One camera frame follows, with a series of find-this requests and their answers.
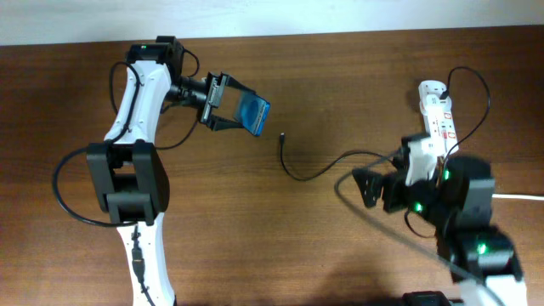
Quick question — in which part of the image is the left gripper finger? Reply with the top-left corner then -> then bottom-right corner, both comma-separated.
210,115 -> 244,131
221,74 -> 256,94

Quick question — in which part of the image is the blue screen Galaxy smartphone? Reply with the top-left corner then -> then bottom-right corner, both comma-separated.
234,93 -> 270,137

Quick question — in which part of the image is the black USB charging cable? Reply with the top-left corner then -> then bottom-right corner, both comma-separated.
278,65 -> 492,183

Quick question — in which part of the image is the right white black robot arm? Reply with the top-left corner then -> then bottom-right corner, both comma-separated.
349,156 -> 528,305

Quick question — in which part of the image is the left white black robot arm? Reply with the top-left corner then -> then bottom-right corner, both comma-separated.
86,36 -> 270,305

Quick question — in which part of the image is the white USB charger plug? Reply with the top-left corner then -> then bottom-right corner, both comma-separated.
418,80 -> 451,115

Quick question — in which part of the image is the white power strip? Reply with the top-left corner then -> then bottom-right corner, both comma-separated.
420,100 -> 458,158

